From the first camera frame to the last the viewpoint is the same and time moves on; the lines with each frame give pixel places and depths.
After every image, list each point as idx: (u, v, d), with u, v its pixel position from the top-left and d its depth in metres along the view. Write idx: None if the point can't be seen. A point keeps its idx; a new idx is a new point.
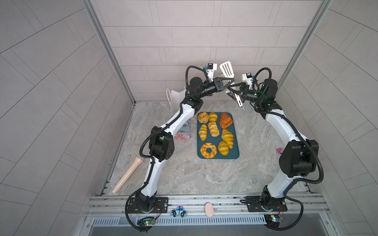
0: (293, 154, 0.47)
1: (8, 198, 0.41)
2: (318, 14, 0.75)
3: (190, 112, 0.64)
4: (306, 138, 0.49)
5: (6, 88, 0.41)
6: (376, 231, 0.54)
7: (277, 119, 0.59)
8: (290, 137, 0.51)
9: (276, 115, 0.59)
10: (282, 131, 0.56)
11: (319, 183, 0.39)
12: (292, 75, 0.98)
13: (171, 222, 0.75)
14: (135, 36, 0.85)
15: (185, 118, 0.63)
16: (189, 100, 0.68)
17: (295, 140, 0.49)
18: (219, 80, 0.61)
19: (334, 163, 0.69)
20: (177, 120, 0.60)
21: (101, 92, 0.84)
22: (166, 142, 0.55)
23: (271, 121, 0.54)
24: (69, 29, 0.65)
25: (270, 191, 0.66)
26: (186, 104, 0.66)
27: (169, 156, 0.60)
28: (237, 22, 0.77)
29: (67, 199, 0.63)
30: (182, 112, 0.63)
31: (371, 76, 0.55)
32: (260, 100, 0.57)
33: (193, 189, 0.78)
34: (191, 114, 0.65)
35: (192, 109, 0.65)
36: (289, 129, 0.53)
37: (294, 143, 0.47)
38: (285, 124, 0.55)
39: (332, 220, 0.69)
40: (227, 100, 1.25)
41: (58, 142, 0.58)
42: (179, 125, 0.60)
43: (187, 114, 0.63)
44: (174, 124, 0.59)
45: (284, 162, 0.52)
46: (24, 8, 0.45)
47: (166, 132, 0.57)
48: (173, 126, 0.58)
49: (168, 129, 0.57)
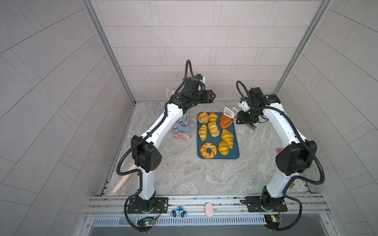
0: (290, 156, 0.48)
1: (8, 198, 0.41)
2: (318, 14, 0.75)
3: (176, 113, 0.55)
4: (305, 139, 0.48)
5: (6, 88, 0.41)
6: (376, 231, 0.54)
7: (276, 116, 0.55)
8: (290, 139, 0.49)
9: (275, 109, 0.56)
10: (280, 130, 0.54)
11: (318, 183, 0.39)
12: (292, 75, 0.98)
13: (172, 222, 0.75)
14: (135, 36, 0.84)
15: (172, 121, 0.54)
16: (175, 98, 0.58)
17: (295, 142, 0.47)
18: (209, 93, 0.69)
19: (335, 163, 0.69)
20: (161, 126, 0.52)
21: (101, 92, 0.84)
22: (147, 155, 0.47)
23: (270, 116, 0.59)
24: (69, 29, 0.65)
25: (270, 191, 0.65)
26: (172, 104, 0.56)
27: (155, 167, 0.53)
28: (236, 22, 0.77)
29: (67, 199, 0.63)
30: (168, 115, 0.54)
31: (371, 76, 0.55)
32: (256, 99, 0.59)
33: (193, 189, 0.78)
34: (178, 115, 0.57)
35: (179, 109, 0.55)
36: (289, 129, 0.51)
37: (294, 146, 0.46)
38: (284, 123, 0.52)
39: (331, 220, 0.70)
40: (227, 100, 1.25)
41: (58, 142, 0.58)
42: (164, 132, 0.52)
43: (173, 116, 0.54)
44: (158, 131, 0.51)
45: (281, 161, 0.53)
46: (24, 8, 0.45)
47: (147, 141, 0.49)
48: (156, 133, 0.50)
49: (149, 138, 0.49)
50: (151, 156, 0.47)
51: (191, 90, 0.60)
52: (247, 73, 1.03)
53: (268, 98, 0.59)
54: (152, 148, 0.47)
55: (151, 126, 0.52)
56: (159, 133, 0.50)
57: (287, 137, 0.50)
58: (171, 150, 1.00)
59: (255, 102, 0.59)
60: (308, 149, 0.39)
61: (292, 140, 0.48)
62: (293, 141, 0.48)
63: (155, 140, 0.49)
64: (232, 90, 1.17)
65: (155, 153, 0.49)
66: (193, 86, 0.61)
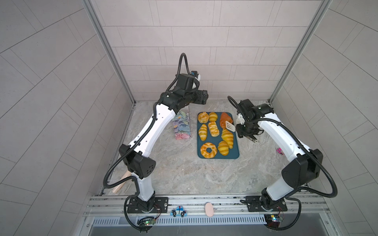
0: (298, 169, 0.44)
1: (8, 198, 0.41)
2: (318, 14, 0.75)
3: (167, 116, 0.49)
4: (309, 149, 0.45)
5: (6, 88, 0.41)
6: (376, 231, 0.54)
7: (274, 128, 0.52)
8: (295, 151, 0.46)
9: (272, 121, 0.53)
10: (282, 142, 0.51)
11: (331, 196, 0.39)
12: (292, 75, 0.98)
13: (171, 222, 0.75)
14: (135, 36, 0.84)
15: (161, 125, 0.49)
16: (167, 97, 0.51)
17: (300, 154, 0.44)
18: (204, 94, 0.64)
19: (335, 163, 0.69)
20: (149, 132, 0.47)
21: (101, 92, 0.84)
22: (137, 165, 0.43)
23: (267, 129, 0.56)
24: (69, 29, 0.65)
25: (271, 195, 0.64)
26: (162, 105, 0.50)
27: (148, 173, 0.51)
28: (236, 22, 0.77)
29: (67, 199, 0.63)
30: (157, 119, 0.48)
31: (371, 76, 0.55)
32: (249, 112, 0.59)
33: (193, 189, 0.78)
34: (170, 117, 0.51)
35: (170, 112, 0.49)
36: (291, 141, 0.48)
37: (300, 159, 0.43)
38: (284, 134, 0.49)
39: (331, 220, 0.70)
40: (227, 100, 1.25)
41: (59, 142, 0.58)
42: (153, 138, 0.48)
43: (163, 119, 0.49)
44: (147, 138, 0.46)
45: (288, 175, 0.49)
46: (24, 8, 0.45)
47: (135, 151, 0.45)
48: (145, 141, 0.46)
49: (137, 147, 0.45)
50: (141, 166, 0.44)
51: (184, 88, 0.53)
52: (247, 73, 1.03)
53: (260, 109, 0.57)
54: (142, 158, 0.45)
55: (140, 133, 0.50)
56: (147, 140, 0.46)
57: (291, 149, 0.47)
58: (171, 150, 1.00)
59: (248, 115, 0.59)
60: (314, 161, 0.47)
61: (297, 152, 0.45)
62: (299, 153, 0.45)
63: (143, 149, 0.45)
64: (232, 90, 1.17)
65: (145, 162, 0.45)
66: (187, 84, 0.55)
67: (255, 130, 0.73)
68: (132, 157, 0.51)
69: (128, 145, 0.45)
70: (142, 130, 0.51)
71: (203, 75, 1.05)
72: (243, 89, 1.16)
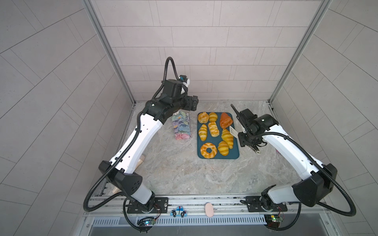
0: (315, 189, 0.41)
1: (8, 198, 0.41)
2: (318, 14, 0.75)
3: (153, 127, 0.45)
4: (323, 164, 0.42)
5: (5, 88, 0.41)
6: (376, 231, 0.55)
7: (283, 142, 0.48)
8: (308, 168, 0.42)
9: (280, 135, 0.49)
10: (292, 158, 0.47)
11: (351, 214, 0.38)
12: (292, 75, 0.98)
13: (171, 222, 0.75)
14: (135, 36, 0.84)
15: (146, 137, 0.45)
16: (151, 106, 0.47)
17: (314, 171, 0.41)
18: (193, 100, 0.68)
19: (335, 163, 0.69)
20: (133, 147, 0.43)
21: (101, 92, 0.84)
22: (119, 185, 0.39)
23: (274, 143, 0.52)
24: (70, 29, 0.65)
25: (272, 198, 0.64)
26: (146, 114, 0.46)
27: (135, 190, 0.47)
28: (236, 22, 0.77)
29: (67, 199, 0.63)
30: (141, 131, 0.44)
31: (371, 76, 0.55)
32: (252, 125, 0.56)
33: (193, 189, 0.78)
34: (156, 128, 0.47)
35: (155, 122, 0.45)
36: (301, 157, 0.44)
37: (316, 178, 0.40)
38: (293, 149, 0.46)
39: (332, 220, 0.69)
40: (227, 100, 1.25)
41: (59, 142, 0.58)
42: (138, 152, 0.44)
43: (148, 131, 0.45)
44: (130, 153, 0.42)
45: (303, 193, 0.45)
46: (24, 8, 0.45)
47: (117, 169, 0.41)
48: (128, 157, 0.42)
49: (119, 164, 0.41)
50: (123, 185, 0.40)
51: (172, 96, 0.50)
52: (247, 73, 1.03)
53: (264, 121, 0.53)
54: (124, 177, 0.40)
55: (122, 148, 0.43)
56: (131, 156, 0.42)
57: (304, 166, 0.44)
58: (171, 150, 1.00)
59: (251, 128, 0.57)
60: (330, 178, 0.44)
61: (310, 169, 0.42)
62: (313, 170, 0.41)
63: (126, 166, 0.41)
64: (232, 90, 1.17)
65: (128, 180, 0.41)
66: (174, 91, 0.51)
67: (257, 142, 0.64)
68: (113, 175, 0.46)
69: (109, 162, 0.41)
70: (125, 143, 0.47)
71: (203, 75, 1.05)
72: (243, 89, 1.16)
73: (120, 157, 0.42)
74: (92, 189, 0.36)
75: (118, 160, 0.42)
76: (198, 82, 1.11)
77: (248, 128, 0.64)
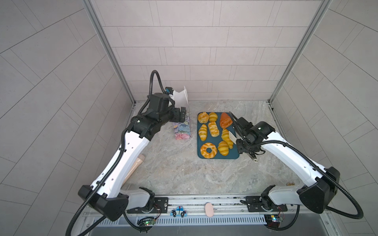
0: (323, 196, 0.40)
1: (8, 198, 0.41)
2: (318, 14, 0.75)
3: (138, 145, 0.43)
4: (325, 169, 0.42)
5: (5, 88, 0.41)
6: (376, 231, 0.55)
7: (282, 150, 0.48)
8: (312, 175, 0.42)
9: (278, 142, 0.49)
10: (294, 165, 0.46)
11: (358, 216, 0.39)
12: (292, 75, 0.98)
13: (172, 222, 0.75)
14: (135, 36, 0.84)
15: (131, 156, 0.42)
16: (137, 122, 0.45)
17: (318, 177, 0.41)
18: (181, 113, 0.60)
19: (335, 163, 0.69)
20: (116, 168, 0.40)
21: (101, 92, 0.84)
22: (102, 211, 0.36)
23: (274, 151, 0.51)
24: (69, 29, 0.65)
25: (273, 200, 0.64)
26: (132, 132, 0.44)
27: (121, 213, 0.44)
28: (236, 22, 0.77)
29: (67, 199, 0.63)
30: (126, 150, 0.42)
31: (371, 76, 0.55)
32: (249, 134, 0.55)
33: (193, 189, 0.78)
34: (142, 145, 0.45)
35: (141, 140, 0.43)
36: (303, 163, 0.44)
37: (321, 185, 0.39)
38: (294, 156, 0.46)
39: (332, 220, 0.69)
40: (227, 100, 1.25)
41: (59, 142, 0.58)
42: (122, 173, 0.41)
43: (134, 150, 0.42)
44: (113, 176, 0.40)
45: (310, 201, 0.44)
46: (24, 8, 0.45)
47: (99, 194, 0.38)
48: (110, 180, 0.39)
49: (101, 189, 0.38)
50: (106, 211, 0.37)
51: (158, 110, 0.49)
52: (247, 73, 1.03)
53: (261, 130, 0.52)
54: (107, 202, 0.37)
55: (105, 170, 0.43)
56: (114, 179, 0.39)
57: (308, 173, 0.43)
58: (171, 150, 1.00)
59: (249, 137, 0.56)
60: (334, 184, 0.44)
61: (314, 176, 0.41)
62: (317, 177, 0.41)
63: (109, 191, 0.38)
64: (232, 90, 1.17)
65: (111, 205, 0.38)
66: (161, 105, 0.49)
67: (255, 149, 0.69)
68: (94, 201, 0.42)
69: (90, 187, 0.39)
70: (109, 164, 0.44)
71: (203, 75, 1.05)
72: (243, 89, 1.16)
73: (103, 180, 0.39)
74: (73, 220, 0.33)
75: (100, 185, 0.39)
76: (198, 82, 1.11)
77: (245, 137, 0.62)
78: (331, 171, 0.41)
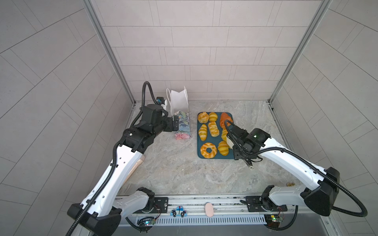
0: (328, 200, 0.40)
1: (7, 198, 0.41)
2: (318, 14, 0.75)
3: (131, 159, 0.42)
4: (325, 170, 0.42)
5: (6, 88, 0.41)
6: (376, 231, 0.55)
7: (281, 156, 0.47)
8: (314, 179, 0.42)
9: (275, 148, 0.49)
10: (295, 169, 0.46)
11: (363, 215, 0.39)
12: (292, 75, 0.98)
13: (172, 222, 0.75)
14: (135, 36, 0.84)
15: (123, 171, 0.41)
16: (129, 135, 0.45)
17: (320, 180, 0.41)
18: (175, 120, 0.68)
19: (335, 163, 0.69)
20: (108, 184, 0.39)
21: (101, 92, 0.84)
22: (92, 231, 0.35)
23: (272, 157, 0.51)
24: (69, 29, 0.65)
25: (274, 201, 0.63)
26: (124, 145, 0.44)
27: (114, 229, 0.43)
28: (236, 22, 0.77)
29: (67, 199, 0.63)
30: (118, 165, 0.41)
31: (371, 76, 0.55)
32: (245, 143, 0.54)
33: (193, 189, 0.78)
34: (136, 159, 0.44)
35: (134, 154, 0.43)
36: (304, 167, 0.44)
37: (324, 189, 0.39)
38: (293, 161, 0.45)
39: (332, 220, 0.69)
40: (227, 100, 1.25)
41: (59, 142, 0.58)
42: (114, 189, 0.40)
43: (126, 164, 0.42)
44: (104, 193, 0.38)
45: (316, 205, 0.44)
46: (24, 8, 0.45)
47: (89, 213, 0.37)
48: (102, 197, 0.38)
49: (91, 208, 0.37)
50: (97, 231, 0.36)
51: (151, 122, 0.49)
52: (247, 72, 1.03)
53: (256, 137, 0.52)
54: (97, 222, 0.36)
55: (96, 187, 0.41)
56: (105, 196, 0.38)
57: (310, 177, 0.43)
58: (171, 150, 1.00)
59: (245, 146, 0.56)
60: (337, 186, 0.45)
61: (316, 179, 0.41)
62: (319, 180, 0.41)
63: (99, 210, 0.37)
64: (232, 90, 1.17)
65: (103, 224, 0.37)
66: (154, 117, 0.49)
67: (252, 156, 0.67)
68: (84, 221, 0.41)
69: (80, 206, 0.38)
70: (100, 181, 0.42)
71: (203, 75, 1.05)
72: (243, 89, 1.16)
73: (93, 198, 0.38)
74: None
75: (89, 204, 0.37)
76: (198, 82, 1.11)
77: (242, 147, 0.61)
78: (331, 172, 0.44)
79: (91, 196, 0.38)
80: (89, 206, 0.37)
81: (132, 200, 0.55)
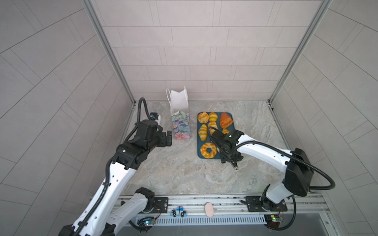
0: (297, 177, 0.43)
1: (8, 198, 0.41)
2: (318, 14, 0.75)
3: (124, 177, 0.42)
4: (292, 152, 0.47)
5: (6, 88, 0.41)
6: (376, 231, 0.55)
7: (253, 148, 0.53)
8: (282, 161, 0.46)
9: (248, 142, 0.54)
10: (266, 157, 0.51)
11: (334, 184, 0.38)
12: (292, 75, 0.98)
13: (171, 222, 0.75)
14: (135, 36, 0.84)
15: (117, 189, 0.41)
16: (122, 152, 0.45)
17: (287, 161, 0.45)
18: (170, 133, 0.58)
19: (334, 163, 0.70)
20: (100, 203, 0.39)
21: (101, 92, 0.84)
22: None
23: (246, 150, 0.56)
24: (69, 29, 0.65)
25: (272, 199, 0.63)
26: (116, 163, 0.43)
27: None
28: (237, 22, 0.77)
29: (67, 199, 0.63)
30: (110, 184, 0.41)
31: (371, 76, 0.55)
32: (224, 144, 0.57)
33: (193, 189, 0.78)
34: (129, 175, 0.43)
35: (128, 170, 0.43)
36: (272, 152, 0.49)
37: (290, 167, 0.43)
38: (262, 149, 0.51)
39: (331, 220, 0.70)
40: (227, 100, 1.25)
41: (59, 142, 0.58)
42: (108, 207, 0.40)
43: (118, 183, 0.41)
44: (96, 213, 0.38)
45: (293, 187, 0.47)
46: (24, 8, 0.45)
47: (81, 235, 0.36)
48: (93, 218, 0.38)
49: (82, 230, 0.37)
50: None
51: (146, 137, 0.50)
52: (248, 73, 1.03)
53: (231, 137, 0.58)
54: None
55: (88, 206, 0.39)
56: (97, 217, 0.38)
57: (278, 161, 0.47)
58: (171, 150, 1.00)
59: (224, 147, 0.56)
60: (299, 161, 0.50)
61: (284, 161, 0.45)
62: (286, 161, 0.45)
63: (91, 231, 0.36)
64: (232, 90, 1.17)
65: None
66: (149, 132, 0.49)
67: (236, 158, 0.72)
68: None
69: (72, 228, 0.38)
70: (93, 199, 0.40)
71: (203, 75, 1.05)
72: (242, 89, 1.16)
73: (84, 220, 0.38)
74: None
75: (80, 226, 0.37)
76: (198, 82, 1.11)
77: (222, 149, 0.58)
78: (297, 153, 0.48)
79: (83, 217, 0.38)
80: (80, 228, 0.37)
81: (128, 210, 0.54)
